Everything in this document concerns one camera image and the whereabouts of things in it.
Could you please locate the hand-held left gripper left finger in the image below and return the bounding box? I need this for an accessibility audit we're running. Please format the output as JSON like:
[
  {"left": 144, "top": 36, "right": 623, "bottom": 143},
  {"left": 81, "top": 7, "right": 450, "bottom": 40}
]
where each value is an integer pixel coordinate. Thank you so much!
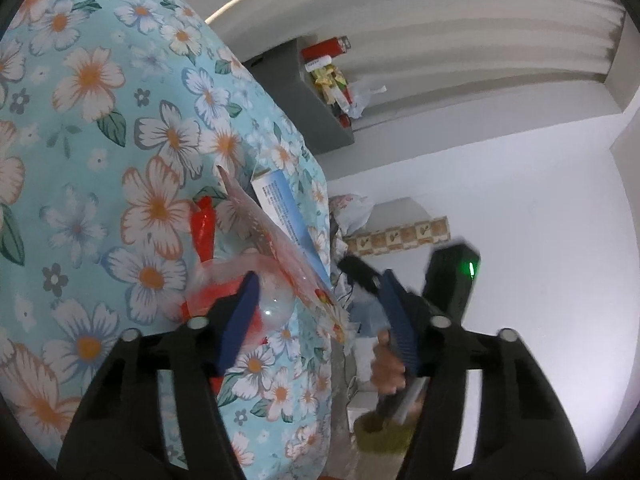
[{"left": 57, "top": 271, "right": 261, "bottom": 480}]

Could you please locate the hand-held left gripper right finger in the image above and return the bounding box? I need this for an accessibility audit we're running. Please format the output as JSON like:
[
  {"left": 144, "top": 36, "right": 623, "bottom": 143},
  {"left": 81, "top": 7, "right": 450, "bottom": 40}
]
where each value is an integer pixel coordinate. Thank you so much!
[{"left": 377, "top": 270, "right": 586, "bottom": 480}]

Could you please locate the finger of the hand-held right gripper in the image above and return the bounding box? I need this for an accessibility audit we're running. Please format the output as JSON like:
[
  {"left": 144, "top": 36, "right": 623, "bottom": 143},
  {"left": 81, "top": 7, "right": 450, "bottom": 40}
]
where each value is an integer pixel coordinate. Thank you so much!
[{"left": 337, "top": 255, "right": 383, "bottom": 297}]

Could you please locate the clear plastic cup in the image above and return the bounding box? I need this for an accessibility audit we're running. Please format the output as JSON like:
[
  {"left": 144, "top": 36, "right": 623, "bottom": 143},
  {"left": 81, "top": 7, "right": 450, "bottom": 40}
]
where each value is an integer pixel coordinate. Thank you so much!
[{"left": 182, "top": 252, "right": 297, "bottom": 356}]

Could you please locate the person's right hand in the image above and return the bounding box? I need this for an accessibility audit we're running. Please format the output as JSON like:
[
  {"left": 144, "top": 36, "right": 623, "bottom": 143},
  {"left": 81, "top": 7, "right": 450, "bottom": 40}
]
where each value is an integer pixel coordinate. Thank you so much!
[{"left": 370, "top": 331, "right": 408, "bottom": 396}]

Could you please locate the patterned wallpaper roll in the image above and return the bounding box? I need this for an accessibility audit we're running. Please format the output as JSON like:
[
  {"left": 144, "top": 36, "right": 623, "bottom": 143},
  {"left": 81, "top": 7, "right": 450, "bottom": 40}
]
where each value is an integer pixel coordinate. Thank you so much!
[{"left": 345, "top": 216, "right": 450, "bottom": 257}]

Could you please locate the white plastic shopping bag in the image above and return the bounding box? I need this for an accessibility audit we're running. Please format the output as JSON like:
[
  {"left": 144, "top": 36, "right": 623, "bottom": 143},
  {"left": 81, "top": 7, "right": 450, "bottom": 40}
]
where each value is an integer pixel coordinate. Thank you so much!
[{"left": 330, "top": 194, "right": 375, "bottom": 241}]

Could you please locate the clear packet with orange edge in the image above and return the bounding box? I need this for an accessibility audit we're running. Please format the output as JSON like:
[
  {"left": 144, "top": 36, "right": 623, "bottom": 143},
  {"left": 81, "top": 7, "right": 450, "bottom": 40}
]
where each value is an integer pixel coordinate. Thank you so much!
[{"left": 216, "top": 164, "right": 353, "bottom": 346}]

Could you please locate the shaggy rug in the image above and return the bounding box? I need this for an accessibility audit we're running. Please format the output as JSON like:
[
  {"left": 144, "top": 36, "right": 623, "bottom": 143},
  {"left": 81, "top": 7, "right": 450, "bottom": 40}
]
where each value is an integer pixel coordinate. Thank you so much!
[{"left": 354, "top": 407, "right": 416, "bottom": 457}]

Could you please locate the blue and white carton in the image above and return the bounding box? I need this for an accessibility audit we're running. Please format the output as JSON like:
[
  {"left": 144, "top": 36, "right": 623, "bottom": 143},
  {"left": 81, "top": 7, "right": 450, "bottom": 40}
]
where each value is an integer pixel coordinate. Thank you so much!
[{"left": 250, "top": 169, "right": 333, "bottom": 286}]

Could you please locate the pile of snack packets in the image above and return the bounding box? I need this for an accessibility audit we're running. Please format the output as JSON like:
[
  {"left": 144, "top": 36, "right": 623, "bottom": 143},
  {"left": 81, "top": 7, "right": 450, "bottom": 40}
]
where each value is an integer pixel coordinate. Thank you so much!
[{"left": 310, "top": 65, "right": 351, "bottom": 111}]

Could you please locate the grey cabinet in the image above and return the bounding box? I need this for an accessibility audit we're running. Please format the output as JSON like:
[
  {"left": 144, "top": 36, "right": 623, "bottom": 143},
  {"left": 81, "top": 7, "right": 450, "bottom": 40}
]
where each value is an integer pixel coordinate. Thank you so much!
[{"left": 245, "top": 35, "right": 356, "bottom": 156}]

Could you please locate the red thermos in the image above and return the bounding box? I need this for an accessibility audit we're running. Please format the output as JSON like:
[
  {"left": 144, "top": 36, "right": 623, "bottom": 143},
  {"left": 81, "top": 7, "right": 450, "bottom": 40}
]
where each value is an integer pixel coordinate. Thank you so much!
[{"left": 300, "top": 36, "right": 351, "bottom": 63}]

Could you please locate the floral blue tablecloth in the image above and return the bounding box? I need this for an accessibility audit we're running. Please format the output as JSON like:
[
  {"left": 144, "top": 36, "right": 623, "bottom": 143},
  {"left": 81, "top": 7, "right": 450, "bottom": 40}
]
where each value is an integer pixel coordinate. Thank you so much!
[{"left": 0, "top": 0, "right": 361, "bottom": 480}]

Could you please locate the white curtain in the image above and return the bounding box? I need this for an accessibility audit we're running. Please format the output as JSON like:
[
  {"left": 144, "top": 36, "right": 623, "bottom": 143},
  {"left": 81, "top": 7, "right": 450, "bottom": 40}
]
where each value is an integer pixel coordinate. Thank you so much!
[{"left": 190, "top": 0, "right": 628, "bottom": 126}]

